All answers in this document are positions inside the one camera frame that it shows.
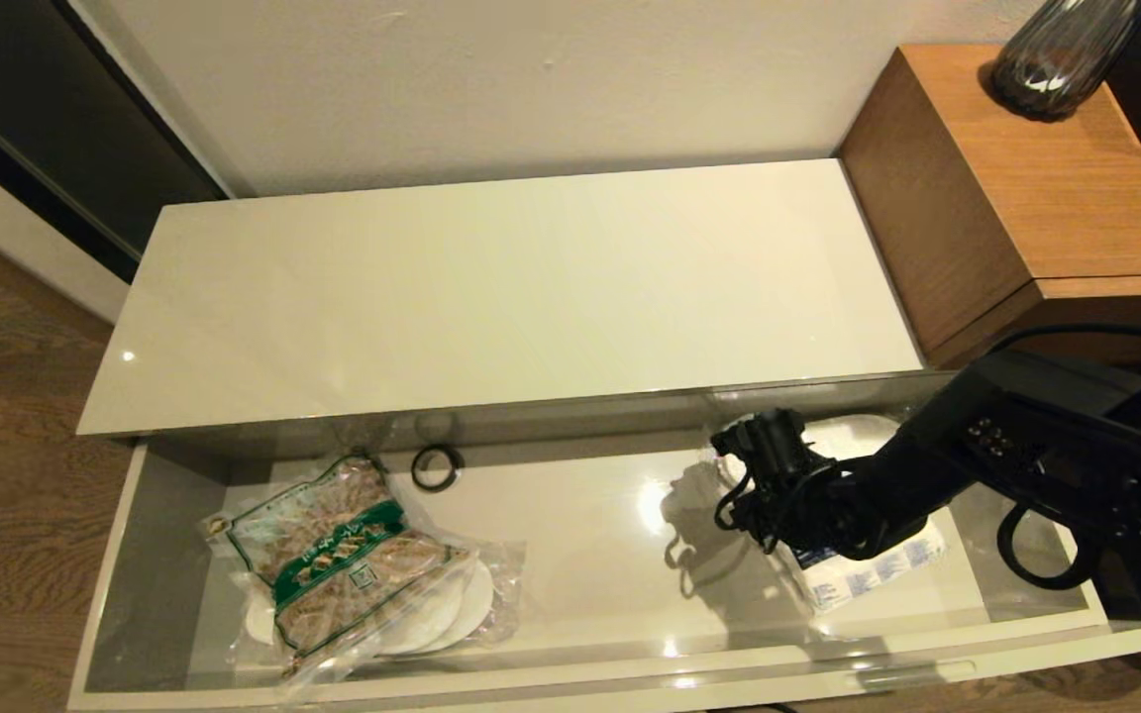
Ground white tissue pack blue print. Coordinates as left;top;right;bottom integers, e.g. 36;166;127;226
778;520;950;615

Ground dark sliding door panel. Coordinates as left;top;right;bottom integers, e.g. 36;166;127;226
0;0;232;284

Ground green label snack bag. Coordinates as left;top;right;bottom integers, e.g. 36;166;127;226
199;456;483;686

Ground black tape roll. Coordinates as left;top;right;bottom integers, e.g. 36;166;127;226
409;446;466;494

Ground brown wooden desk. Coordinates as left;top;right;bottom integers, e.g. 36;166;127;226
834;42;1141;370

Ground white slippers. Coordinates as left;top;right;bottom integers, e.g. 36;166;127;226
714;413;903;496
244;538;528;662

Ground dark ribbed glass vase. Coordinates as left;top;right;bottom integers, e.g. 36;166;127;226
988;0;1141;123

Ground white cabinet drawer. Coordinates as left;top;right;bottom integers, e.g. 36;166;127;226
67;374;1141;713

